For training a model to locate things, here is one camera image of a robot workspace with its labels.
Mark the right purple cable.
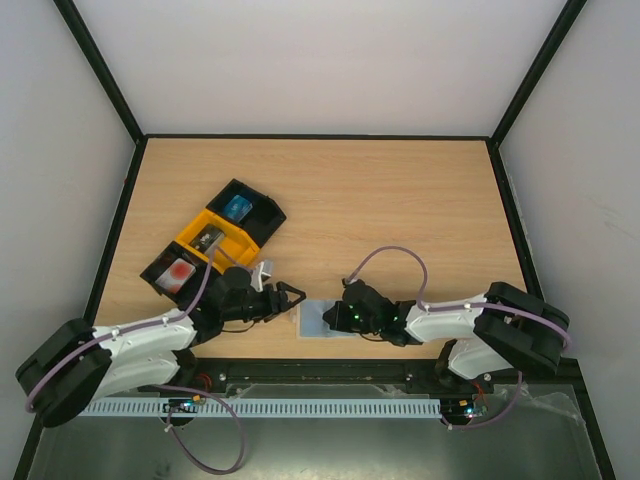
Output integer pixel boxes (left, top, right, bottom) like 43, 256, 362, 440
344, 245, 572, 351

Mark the yellow bin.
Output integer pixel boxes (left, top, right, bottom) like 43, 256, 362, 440
175, 209, 260, 273

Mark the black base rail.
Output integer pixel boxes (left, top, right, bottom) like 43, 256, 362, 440
139, 357, 506, 396

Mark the black bin near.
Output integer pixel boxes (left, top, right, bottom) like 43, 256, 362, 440
140, 242, 208, 304

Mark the blue card in bin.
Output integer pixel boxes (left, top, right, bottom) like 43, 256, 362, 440
223, 194, 253, 223

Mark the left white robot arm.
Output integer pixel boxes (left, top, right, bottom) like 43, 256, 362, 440
15, 267, 306, 428

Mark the translucent plastic card holder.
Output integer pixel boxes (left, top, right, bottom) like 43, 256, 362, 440
294, 298, 359, 341

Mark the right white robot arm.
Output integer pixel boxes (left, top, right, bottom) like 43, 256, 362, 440
322, 280, 571, 392

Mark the black card in bin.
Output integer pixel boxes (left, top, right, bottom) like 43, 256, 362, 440
190, 224, 225, 256

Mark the white red card in bin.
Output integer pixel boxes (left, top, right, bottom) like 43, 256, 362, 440
155, 258, 196, 294

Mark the white slotted cable duct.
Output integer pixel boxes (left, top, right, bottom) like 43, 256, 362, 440
81, 397, 441, 419

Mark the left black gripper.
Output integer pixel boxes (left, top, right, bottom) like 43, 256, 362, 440
223, 282, 306, 323

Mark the black enclosure frame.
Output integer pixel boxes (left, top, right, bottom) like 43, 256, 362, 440
0, 0, 640, 480

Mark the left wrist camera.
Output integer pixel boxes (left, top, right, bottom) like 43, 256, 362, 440
251, 259, 273, 292

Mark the black bin far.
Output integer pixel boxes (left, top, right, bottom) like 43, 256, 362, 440
206, 179, 287, 248

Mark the purple cable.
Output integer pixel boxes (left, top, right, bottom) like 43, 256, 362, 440
24, 244, 241, 414
344, 245, 572, 351

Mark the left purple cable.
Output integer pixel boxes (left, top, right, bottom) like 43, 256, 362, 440
24, 244, 241, 414

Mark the light blue card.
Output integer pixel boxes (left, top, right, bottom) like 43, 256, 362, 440
299, 301, 341, 337

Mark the black bin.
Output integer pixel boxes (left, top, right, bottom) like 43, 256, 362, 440
206, 179, 287, 248
140, 242, 208, 304

